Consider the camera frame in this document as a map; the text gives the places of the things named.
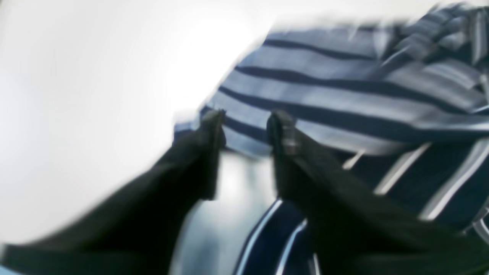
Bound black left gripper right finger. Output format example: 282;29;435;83
267;111;488;275

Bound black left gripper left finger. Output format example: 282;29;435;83
1;110;226;275

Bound navy white striped t-shirt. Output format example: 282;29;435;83
174;2;489;275

